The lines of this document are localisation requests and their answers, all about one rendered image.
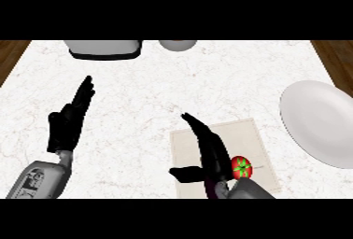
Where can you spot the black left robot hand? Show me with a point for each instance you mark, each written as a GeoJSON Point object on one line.
{"type": "Point", "coordinates": [69, 124]}

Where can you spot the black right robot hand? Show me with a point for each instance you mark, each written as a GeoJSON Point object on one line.
{"type": "Point", "coordinates": [212, 149]}

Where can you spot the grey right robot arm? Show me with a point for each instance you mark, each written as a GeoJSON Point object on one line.
{"type": "Point", "coordinates": [244, 189]}

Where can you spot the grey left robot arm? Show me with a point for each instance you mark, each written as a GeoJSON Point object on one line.
{"type": "Point", "coordinates": [42, 180]}

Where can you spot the white round plate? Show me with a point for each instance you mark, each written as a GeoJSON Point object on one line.
{"type": "Point", "coordinates": [317, 121]}

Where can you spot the red tomato with green stem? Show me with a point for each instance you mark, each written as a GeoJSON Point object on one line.
{"type": "Point", "coordinates": [241, 168]}

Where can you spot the white round bowl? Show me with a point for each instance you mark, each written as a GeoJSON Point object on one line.
{"type": "Point", "coordinates": [176, 45]}

